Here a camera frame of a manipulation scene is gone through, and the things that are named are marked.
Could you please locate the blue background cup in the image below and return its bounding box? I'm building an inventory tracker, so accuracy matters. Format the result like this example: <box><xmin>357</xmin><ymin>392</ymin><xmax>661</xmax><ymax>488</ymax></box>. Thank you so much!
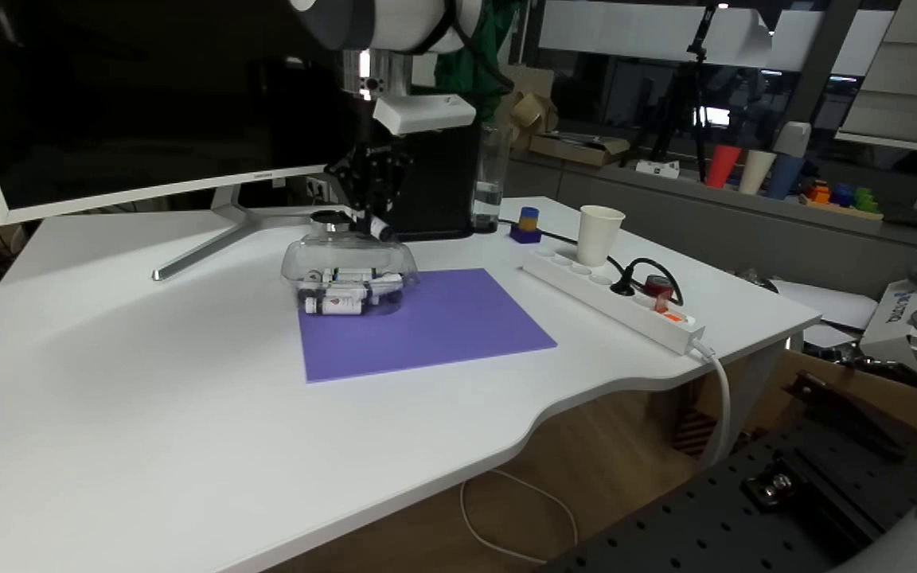
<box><xmin>766</xmin><ymin>157</ymin><xmax>806</xmax><ymax>197</ymax></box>

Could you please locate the purple placemat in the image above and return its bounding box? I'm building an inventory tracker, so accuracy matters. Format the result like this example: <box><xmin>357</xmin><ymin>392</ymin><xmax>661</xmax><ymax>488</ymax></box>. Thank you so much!
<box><xmin>300</xmin><ymin>266</ymin><xmax>556</xmax><ymax>380</ymax></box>

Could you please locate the white power strip cable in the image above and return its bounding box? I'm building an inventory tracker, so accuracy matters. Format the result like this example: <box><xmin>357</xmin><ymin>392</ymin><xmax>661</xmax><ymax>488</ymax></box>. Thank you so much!
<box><xmin>455</xmin><ymin>341</ymin><xmax>736</xmax><ymax>570</ymax></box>

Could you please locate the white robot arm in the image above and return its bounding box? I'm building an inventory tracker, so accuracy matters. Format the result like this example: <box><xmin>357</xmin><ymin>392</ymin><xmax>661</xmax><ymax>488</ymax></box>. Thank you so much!
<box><xmin>288</xmin><ymin>0</ymin><xmax>485</xmax><ymax>239</ymax></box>

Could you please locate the white power strip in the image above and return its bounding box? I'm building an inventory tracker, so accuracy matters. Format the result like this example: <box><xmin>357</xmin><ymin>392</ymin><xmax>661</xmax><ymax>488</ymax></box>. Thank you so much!
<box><xmin>518</xmin><ymin>255</ymin><xmax>705</xmax><ymax>353</ymax></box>

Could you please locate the red cup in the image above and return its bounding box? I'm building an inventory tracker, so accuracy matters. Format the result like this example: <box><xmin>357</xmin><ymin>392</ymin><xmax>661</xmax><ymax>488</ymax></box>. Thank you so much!
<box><xmin>705</xmin><ymin>144</ymin><xmax>742</xmax><ymax>191</ymax></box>

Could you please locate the white paper cup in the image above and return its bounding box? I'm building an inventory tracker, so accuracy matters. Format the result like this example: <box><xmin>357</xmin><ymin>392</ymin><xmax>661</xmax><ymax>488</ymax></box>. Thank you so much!
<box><xmin>577</xmin><ymin>202</ymin><xmax>626</xmax><ymax>266</ymax></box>

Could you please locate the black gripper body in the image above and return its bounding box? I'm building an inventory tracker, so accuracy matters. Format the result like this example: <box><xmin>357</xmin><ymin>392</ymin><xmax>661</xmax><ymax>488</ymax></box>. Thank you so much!
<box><xmin>327</xmin><ymin>144</ymin><xmax>414</xmax><ymax>239</ymax></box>

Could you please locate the white background cup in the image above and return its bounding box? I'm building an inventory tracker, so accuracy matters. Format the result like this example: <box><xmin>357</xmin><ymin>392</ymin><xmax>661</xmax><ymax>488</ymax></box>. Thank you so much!
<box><xmin>740</xmin><ymin>148</ymin><xmax>773</xmax><ymax>195</ymax></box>

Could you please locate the white framed monitor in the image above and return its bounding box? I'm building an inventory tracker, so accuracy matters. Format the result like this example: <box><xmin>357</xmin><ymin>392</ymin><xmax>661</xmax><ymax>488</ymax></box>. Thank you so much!
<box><xmin>0</xmin><ymin>0</ymin><xmax>376</xmax><ymax>284</ymax></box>

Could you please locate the clear water tank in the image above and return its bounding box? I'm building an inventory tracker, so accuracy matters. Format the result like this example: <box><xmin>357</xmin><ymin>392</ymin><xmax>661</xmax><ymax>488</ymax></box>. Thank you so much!
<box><xmin>473</xmin><ymin>125</ymin><xmax>511</xmax><ymax>233</ymax></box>

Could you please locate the black coffee machine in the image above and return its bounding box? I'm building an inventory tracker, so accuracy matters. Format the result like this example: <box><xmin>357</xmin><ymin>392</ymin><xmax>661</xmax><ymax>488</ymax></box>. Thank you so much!
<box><xmin>384</xmin><ymin>128</ymin><xmax>482</xmax><ymax>241</ymax></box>

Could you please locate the black plug and cable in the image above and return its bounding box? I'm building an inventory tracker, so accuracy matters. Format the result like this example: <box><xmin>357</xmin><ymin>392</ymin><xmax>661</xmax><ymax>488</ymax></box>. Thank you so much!
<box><xmin>605</xmin><ymin>255</ymin><xmax>689</xmax><ymax>307</ymax></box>

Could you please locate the green cloth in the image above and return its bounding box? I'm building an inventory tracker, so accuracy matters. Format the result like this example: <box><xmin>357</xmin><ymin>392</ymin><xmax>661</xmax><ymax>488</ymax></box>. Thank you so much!
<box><xmin>437</xmin><ymin>0</ymin><xmax>527</xmax><ymax>121</ymax></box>

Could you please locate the blue and yellow block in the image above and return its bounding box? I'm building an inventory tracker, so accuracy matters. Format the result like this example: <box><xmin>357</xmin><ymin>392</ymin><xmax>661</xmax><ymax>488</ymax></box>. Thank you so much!
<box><xmin>511</xmin><ymin>205</ymin><xmax>541</xmax><ymax>244</ymax></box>

